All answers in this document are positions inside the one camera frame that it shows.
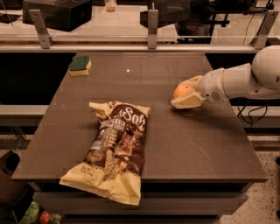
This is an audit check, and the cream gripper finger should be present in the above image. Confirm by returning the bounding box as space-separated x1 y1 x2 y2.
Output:
171 89 206 109
183 75 202 88

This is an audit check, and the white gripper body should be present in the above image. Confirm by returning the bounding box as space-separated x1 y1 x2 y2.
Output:
199 68 228 103

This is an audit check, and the orange fruit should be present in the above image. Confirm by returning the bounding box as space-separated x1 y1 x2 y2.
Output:
173 84 193 99

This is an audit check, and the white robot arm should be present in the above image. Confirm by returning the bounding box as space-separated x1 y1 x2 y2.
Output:
171 45 280 109

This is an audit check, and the green and yellow sponge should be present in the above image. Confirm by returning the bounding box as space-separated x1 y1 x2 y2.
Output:
68 56 91 76

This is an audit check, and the black office chair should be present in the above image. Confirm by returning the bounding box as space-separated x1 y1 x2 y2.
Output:
146 0 267 44

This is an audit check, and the brown yellow chips bag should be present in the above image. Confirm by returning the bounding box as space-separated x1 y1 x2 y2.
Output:
59 101 150 206

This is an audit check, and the clear cup with drink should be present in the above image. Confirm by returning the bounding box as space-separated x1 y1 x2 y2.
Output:
105 0 116 12

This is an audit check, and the black box on shelf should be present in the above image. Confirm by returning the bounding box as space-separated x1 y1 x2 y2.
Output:
23 0 92 32

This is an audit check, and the red tomato on floor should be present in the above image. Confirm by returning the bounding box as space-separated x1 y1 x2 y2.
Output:
39 211 52 224

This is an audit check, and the green bag on floor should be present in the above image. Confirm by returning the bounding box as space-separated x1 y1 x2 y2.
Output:
19 201 39 224

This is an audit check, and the black cable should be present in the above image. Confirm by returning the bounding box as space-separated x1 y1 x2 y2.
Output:
235 97 270 130

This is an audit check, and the right metal rail bracket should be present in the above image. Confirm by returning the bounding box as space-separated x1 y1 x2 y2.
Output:
253 10 280 50

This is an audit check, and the metal rail bracket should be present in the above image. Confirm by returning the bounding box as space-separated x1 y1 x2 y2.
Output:
147 10 158 49
29 9 53 49
253 10 280 50

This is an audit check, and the middle metal rail bracket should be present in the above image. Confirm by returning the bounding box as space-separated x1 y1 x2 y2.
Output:
147 10 158 49

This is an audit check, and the left metal rail bracket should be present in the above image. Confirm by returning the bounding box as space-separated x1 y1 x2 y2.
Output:
29 9 53 49

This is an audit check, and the glass barrier rail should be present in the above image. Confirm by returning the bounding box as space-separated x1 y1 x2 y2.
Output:
0 34 280 53

